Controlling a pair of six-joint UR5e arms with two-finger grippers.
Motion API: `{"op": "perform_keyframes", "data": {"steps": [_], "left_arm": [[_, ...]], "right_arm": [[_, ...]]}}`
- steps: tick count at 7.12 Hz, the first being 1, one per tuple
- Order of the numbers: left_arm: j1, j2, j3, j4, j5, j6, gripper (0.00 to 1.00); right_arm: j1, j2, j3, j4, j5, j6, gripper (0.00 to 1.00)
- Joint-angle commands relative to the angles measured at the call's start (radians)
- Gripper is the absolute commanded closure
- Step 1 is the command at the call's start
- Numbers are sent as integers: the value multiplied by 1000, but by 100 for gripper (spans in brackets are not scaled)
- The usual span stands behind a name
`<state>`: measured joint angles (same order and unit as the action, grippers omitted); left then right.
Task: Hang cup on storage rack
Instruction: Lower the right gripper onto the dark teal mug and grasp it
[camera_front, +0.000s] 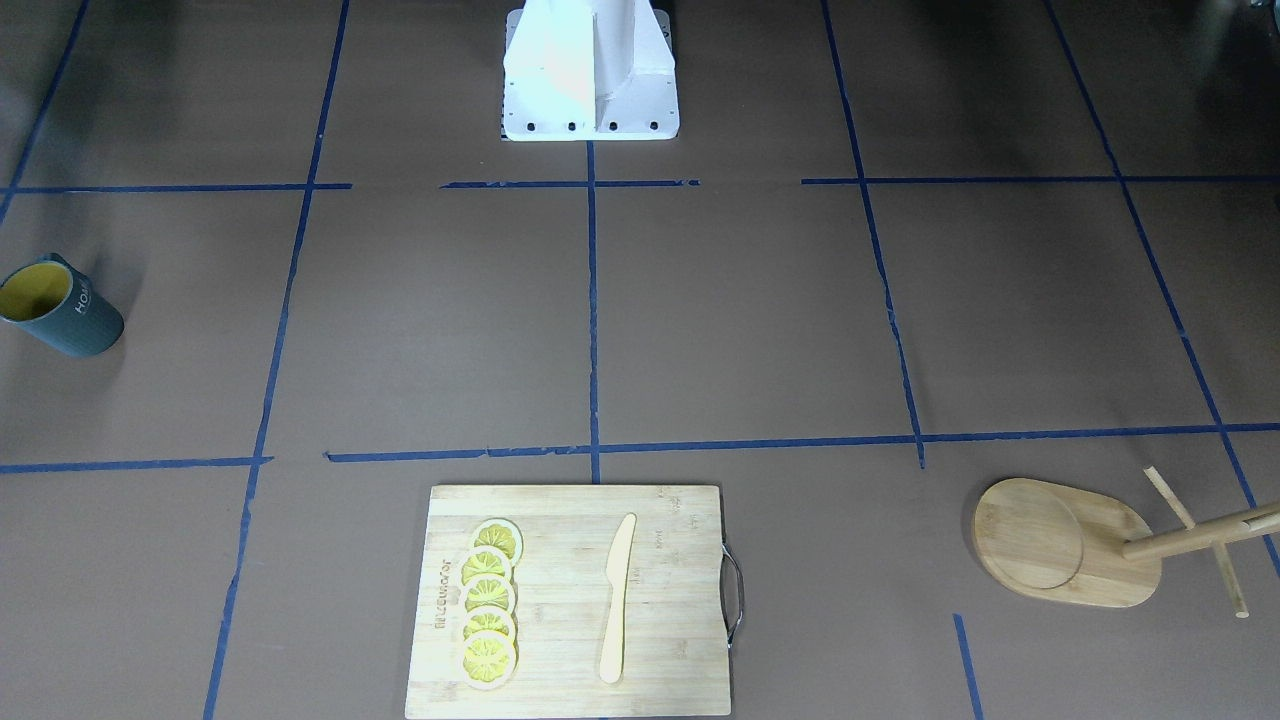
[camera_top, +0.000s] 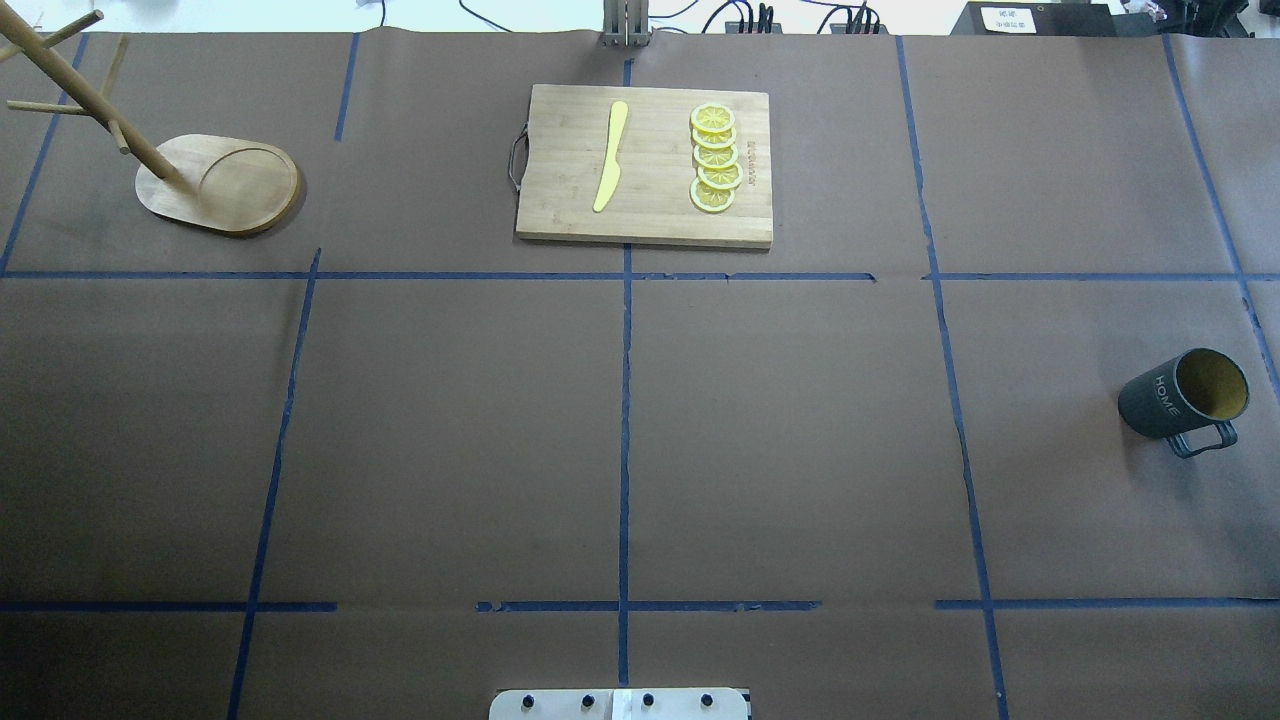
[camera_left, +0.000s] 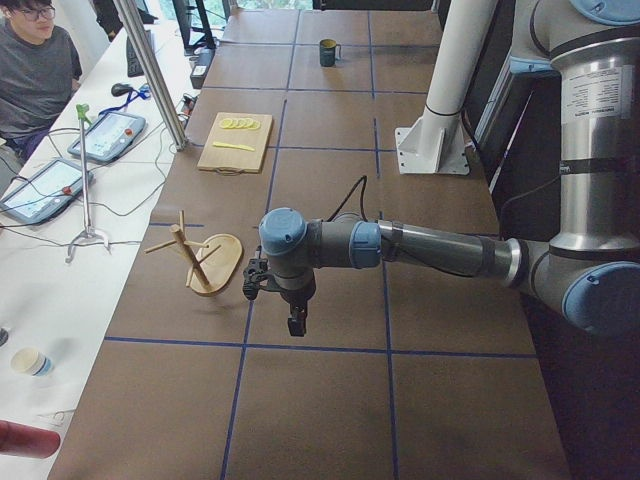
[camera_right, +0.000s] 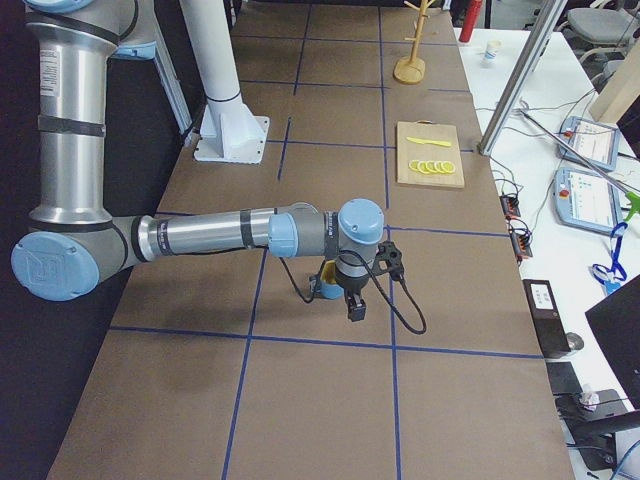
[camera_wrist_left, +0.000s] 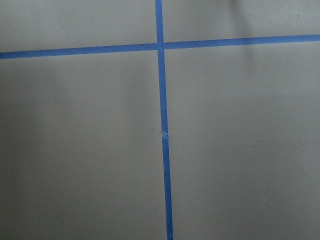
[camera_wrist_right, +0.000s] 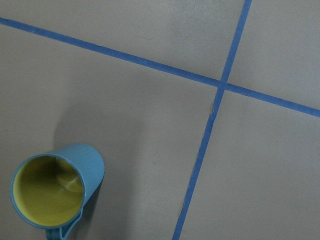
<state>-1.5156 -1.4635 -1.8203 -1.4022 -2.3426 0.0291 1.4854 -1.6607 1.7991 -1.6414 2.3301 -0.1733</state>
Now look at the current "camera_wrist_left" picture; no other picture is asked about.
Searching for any blue tape line lengthwise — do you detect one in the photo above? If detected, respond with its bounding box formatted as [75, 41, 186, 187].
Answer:
[155, 0, 174, 240]

